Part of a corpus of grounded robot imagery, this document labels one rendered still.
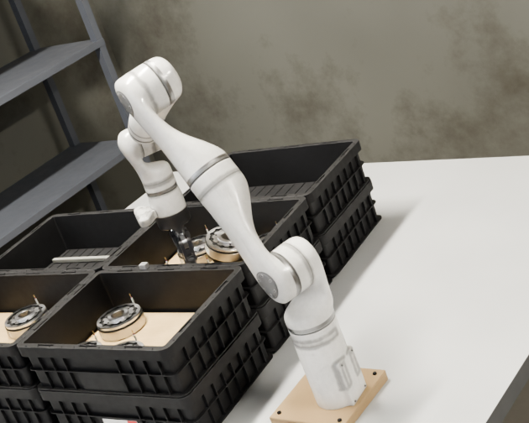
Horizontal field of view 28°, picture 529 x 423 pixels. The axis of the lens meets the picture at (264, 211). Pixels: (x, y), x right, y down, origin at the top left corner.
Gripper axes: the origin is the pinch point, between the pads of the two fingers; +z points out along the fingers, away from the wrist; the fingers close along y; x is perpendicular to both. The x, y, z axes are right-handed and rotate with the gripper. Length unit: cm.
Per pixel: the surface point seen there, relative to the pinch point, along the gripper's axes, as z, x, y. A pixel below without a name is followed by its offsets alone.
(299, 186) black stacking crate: 4.6, -35.0, 31.0
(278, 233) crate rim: -4.2, -18.9, -12.2
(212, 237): -1.2, -7.2, 8.0
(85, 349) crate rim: -4.8, 26.9, -29.1
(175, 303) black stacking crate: 3.0, 6.8, -8.9
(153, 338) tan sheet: 4.9, 14.1, -16.5
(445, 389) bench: 18, -31, -57
